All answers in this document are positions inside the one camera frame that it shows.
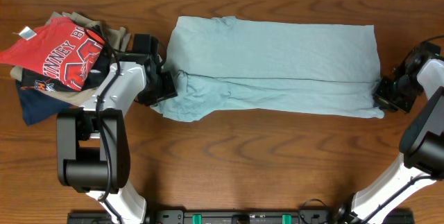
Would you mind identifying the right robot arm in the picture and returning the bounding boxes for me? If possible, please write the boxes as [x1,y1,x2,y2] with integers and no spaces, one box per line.
[332,39,443,224]

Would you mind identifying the red printed folded t-shirt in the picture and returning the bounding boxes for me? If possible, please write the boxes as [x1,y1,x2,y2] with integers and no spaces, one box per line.
[1,17,104,91]

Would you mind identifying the navy blue folded garment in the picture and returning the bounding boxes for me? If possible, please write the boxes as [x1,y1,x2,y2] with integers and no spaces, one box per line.
[15,80,71,126]

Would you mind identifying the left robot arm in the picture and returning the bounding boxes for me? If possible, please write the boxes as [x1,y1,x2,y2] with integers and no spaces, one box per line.
[56,34,177,223]

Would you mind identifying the black printed folded t-shirt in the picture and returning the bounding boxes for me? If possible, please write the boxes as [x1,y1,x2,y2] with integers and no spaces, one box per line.
[22,27,106,92]

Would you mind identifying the light blue t-shirt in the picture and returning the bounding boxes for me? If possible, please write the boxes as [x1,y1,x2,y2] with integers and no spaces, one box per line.
[154,16,384,122]

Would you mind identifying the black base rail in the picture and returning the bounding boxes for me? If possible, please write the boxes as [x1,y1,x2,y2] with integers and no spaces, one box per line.
[66,206,415,224]

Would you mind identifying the khaki folded garment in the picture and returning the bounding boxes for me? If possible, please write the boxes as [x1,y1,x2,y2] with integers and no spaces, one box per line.
[10,11,132,107]

